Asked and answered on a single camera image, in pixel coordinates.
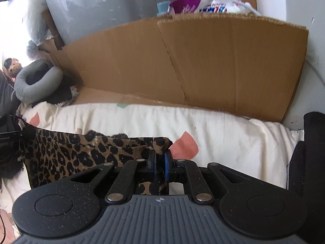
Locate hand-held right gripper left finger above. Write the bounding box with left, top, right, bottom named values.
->
left=68, top=149, right=157, bottom=203

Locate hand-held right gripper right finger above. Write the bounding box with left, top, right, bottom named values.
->
left=164, top=151, right=246, bottom=203

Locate leopard print garment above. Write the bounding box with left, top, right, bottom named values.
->
left=19, top=128, right=173, bottom=196

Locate dark grey pillow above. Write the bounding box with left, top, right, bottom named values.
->
left=0, top=75, right=21, bottom=119

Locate dark cloth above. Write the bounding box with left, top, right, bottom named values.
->
left=48, top=81, right=80, bottom=105

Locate grey neck pillow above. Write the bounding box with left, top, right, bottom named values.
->
left=13, top=59, right=64, bottom=104

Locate cream bear printed blanket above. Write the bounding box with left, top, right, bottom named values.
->
left=0, top=101, right=305, bottom=237

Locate brown plush bear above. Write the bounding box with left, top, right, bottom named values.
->
left=3, top=57, right=23, bottom=77

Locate brown cardboard sheet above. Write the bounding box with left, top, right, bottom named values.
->
left=48, top=13, right=309, bottom=123

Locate white pillow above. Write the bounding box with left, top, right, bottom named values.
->
left=7, top=0, right=49, bottom=45

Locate grey cabinet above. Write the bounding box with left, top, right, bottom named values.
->
left=39, top=0, right=184, bottom=45

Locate white blue-capped detergent bottle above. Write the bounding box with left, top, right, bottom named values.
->
left=156, top=1, right=171, bottom=17

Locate purple white package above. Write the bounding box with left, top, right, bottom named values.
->
left=168, top=0, right=204, bottom=15

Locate white laundry powder bag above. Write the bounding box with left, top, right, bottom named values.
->
left=198, top=0, right=261, bottom=15

